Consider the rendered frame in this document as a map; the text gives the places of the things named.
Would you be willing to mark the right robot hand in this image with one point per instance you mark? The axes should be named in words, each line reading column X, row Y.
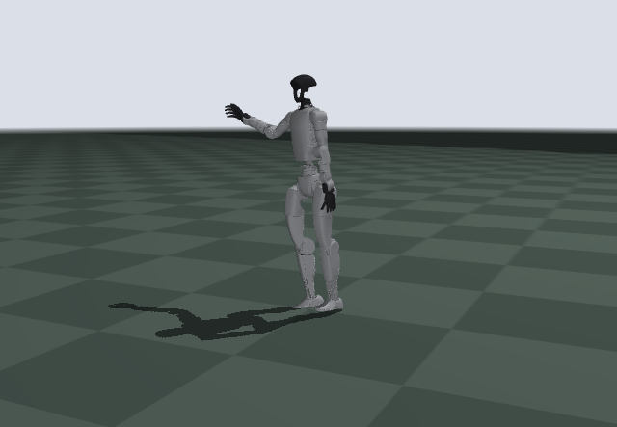
column 237, row 112

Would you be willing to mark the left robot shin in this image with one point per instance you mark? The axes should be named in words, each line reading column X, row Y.
column 330, row 267

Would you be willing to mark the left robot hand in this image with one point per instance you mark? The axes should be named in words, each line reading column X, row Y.
column 329, row 198

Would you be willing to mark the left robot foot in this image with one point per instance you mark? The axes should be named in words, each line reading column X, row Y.
column 329, row 304

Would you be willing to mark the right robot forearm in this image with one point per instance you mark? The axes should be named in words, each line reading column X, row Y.
column 256, row 124

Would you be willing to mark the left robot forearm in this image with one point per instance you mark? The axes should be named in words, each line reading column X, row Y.
column 324, row 167

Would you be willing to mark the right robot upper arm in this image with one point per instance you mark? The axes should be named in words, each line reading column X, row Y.
column 274, row 131

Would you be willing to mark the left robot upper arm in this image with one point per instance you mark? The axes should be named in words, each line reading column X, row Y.
column 319, row 120

